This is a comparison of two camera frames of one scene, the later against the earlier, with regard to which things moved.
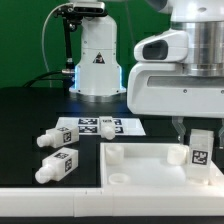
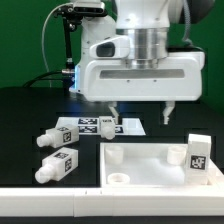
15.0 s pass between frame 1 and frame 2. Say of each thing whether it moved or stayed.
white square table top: stayed
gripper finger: moved
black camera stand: stayed
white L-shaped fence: stayed
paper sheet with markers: stayed
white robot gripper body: moved
